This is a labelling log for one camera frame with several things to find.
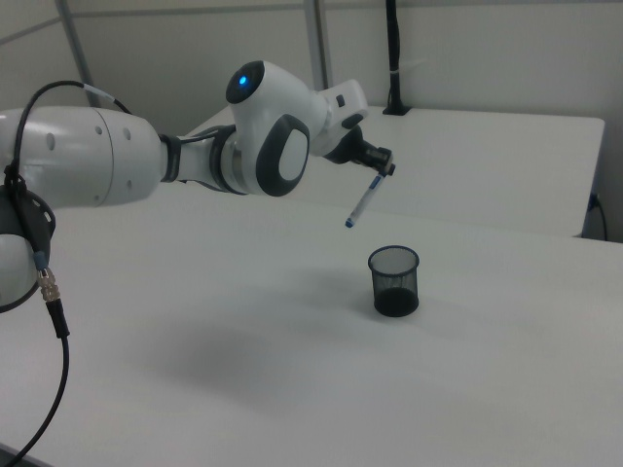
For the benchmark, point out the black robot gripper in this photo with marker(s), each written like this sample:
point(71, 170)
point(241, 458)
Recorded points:
point(357, 148)

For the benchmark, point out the blue and white marker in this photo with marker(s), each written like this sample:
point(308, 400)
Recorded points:
point(362, 202)

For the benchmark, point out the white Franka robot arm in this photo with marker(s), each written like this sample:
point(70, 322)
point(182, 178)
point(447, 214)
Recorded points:
point(97, 155)

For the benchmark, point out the black pole with white tie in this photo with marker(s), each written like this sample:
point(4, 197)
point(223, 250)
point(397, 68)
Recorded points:
point(394, 48)

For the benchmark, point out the grey aluminium partition post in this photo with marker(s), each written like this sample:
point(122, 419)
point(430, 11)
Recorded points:
point(78, 48)
point(318, 39)

